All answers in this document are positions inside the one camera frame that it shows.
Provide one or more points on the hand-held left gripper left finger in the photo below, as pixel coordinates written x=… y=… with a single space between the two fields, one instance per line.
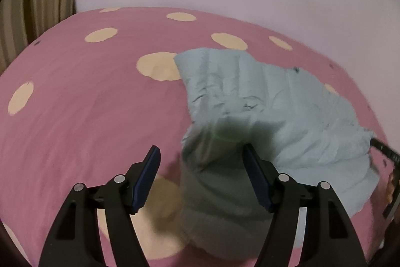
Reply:
x=147 y=178

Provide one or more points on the person's right hand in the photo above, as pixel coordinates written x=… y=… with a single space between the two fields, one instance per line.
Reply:
x=395 y=192

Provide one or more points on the light blue quilted jacket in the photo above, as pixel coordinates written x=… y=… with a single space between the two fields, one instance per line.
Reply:
x=250 y=117

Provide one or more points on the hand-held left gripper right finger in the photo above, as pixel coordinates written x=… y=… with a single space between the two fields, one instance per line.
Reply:
x=255 y=173

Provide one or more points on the pink polka-dot bed sheet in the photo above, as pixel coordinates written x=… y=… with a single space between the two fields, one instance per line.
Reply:
x=78 y=104

